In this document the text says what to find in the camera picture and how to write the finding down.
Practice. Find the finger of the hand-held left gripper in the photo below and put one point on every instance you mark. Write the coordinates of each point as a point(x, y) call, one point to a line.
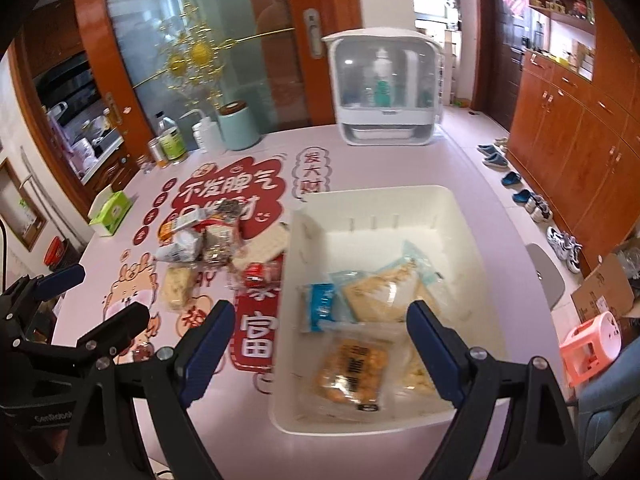
point(60, 276)
point(122, 321)

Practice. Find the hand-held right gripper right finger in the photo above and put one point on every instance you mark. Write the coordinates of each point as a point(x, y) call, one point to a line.
point(440, 355)

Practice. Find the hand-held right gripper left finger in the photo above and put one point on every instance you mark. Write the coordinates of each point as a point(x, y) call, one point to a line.
point(205, 355)

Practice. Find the yellow cracker packet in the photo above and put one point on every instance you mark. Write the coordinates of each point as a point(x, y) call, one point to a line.
point(176, 287)

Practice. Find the grey white snack packet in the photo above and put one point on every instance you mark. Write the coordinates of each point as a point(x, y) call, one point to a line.
point(180, 249)

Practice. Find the red snack packet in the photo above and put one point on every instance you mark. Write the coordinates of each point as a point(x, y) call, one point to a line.
point(256, 272)

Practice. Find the small orange snack packet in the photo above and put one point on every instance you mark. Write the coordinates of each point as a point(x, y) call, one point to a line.
point(166, 231)

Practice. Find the clear packet of seeds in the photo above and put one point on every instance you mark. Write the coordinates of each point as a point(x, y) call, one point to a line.
point(218, 245)

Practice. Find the white plastic basket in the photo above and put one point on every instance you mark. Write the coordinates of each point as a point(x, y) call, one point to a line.
point(350, 240)

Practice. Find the dark seed packet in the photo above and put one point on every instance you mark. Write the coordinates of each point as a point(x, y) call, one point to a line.
point(229, 210)

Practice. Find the clear packet of yellow crackers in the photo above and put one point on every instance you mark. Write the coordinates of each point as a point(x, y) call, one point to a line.
point(415, 375)

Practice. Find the wooden framed board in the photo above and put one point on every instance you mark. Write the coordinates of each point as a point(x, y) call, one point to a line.
point(20, 205)

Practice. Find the green tissue box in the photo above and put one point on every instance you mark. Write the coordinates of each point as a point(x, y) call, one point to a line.
point(110, 210)

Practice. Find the pale blue cracker packet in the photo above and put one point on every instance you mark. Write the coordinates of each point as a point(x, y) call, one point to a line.
point(417, 260)
point(375, 295)

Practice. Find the orange cracker packet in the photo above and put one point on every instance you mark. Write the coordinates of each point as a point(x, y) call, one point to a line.
point(350, 365)

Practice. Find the small blue snack packet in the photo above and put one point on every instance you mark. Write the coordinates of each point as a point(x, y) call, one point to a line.
point(320, 305)

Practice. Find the grey chair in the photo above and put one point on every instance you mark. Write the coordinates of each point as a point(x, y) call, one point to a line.
point(547, 275)

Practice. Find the pink plastic stool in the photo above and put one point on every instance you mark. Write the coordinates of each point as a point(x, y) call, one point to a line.
point(590, 345)

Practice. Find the small glass jar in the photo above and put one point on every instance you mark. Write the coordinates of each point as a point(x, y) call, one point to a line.
point(154, 152)

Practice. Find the glass bottle green label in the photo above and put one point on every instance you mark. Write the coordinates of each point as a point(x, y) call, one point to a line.
point(172, 145)

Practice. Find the cardboard box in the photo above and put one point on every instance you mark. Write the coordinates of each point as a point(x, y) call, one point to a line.
point(600, 290)

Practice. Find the row of shoes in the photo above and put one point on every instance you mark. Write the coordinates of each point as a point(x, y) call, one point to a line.
point(522, 197)

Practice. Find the blue cloth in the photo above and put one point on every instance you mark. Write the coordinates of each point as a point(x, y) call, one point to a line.
point(610, 410)

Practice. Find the white squeeze bottle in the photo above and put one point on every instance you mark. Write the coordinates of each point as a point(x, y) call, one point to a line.
point(209, 132)

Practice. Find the mint green canister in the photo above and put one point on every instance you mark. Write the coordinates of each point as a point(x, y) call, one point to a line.
point(237, 127)

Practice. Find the white storage cabinet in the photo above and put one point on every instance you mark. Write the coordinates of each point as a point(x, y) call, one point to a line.
point(385, 125)

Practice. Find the glass sliding door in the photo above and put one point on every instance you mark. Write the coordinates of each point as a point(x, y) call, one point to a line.
point(150, 35)

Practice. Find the white teal bottle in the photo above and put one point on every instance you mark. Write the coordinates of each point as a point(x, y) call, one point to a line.
point(382, 80)

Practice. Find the dark entrance door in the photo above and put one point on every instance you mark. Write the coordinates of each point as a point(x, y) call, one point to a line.
point(502, 70)

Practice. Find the red door poster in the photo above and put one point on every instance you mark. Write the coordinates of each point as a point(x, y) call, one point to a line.
point(515, 0)

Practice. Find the wooden wall cabinet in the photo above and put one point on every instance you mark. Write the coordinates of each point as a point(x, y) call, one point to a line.
point(575, 125)

